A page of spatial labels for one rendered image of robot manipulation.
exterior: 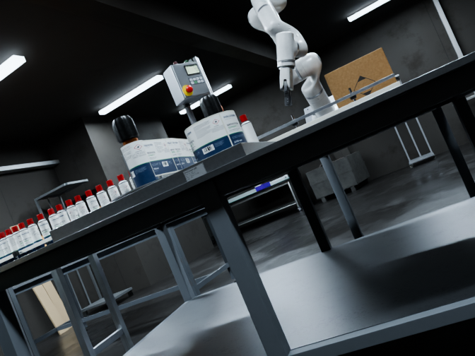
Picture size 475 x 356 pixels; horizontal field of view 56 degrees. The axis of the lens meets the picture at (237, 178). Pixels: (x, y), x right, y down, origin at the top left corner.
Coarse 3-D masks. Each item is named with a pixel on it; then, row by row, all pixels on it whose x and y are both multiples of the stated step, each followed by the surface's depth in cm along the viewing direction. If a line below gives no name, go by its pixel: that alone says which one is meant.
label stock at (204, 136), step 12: (204, 120) 156; (216, 120) 156; (228, 120) 158; (192, 132) 158; (204, 132) 156; (216, 132) 155; (228, 132) 156; (240, 132) 161; (192, 144) 160; (204, 144) 156; (216, 144) 155; (228, 144) 156; (204, 156) 157
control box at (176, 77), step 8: (176, 64) 228; (184, 64) 230; (168, 72) 229; (176, 72) 226; (184, 72) 229; (200, 72) 234; (168, 80) 231; (176, 80) 226; (184, 80) 227; (176, 88) 228; (184, 88) 226; (200, 88) 232; (208, 88) 234; (176, 96) 230; (184, 96) 225; (192, 96) 228; (200, 96) 232; (176, 104) 232; (184, 104) 234
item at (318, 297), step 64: (192, 192) 141; (64, 256) 158; (320, 256) 258; (384, 256) 201; (448, 256) 164; (0, 320) 168; (192, 320) 235; (256, 320) 137; (320, 320) 155; (384, 320) 132; (448, 320) 122
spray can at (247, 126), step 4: (240, 116) 216; (244, 116) 216; (244, 120) 216; (244, 124) 215; (248, 124) 215; (244, 128) 216; (248, 128) 215; (252, 128) 216; (244, 132) 217; (248, 132) 215; (252, 132) 215; (248, 136) 215; (252, 136) 215; (256, 136) 216; (248, 140) 216; (252, 140) 215; (256, 140) 215
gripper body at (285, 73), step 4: (280, 68) 207; (284, 68) 205; (288, 68) 205; (292, 68) 208; (280, 72) 206; (284, 72) 205; (288, 72) 205; (292, 72) 209; (280, 76) 206; (284, 76) 205; (288, 76) 204; (292, 76) 209; (280, 80) 206; (288, 80) 204; (292, 80) 209; (280, 84) 206; (288, 84) 205; (292, 84) 209; (280, 88) 207; (288, 88) 208; (292, 88) 210
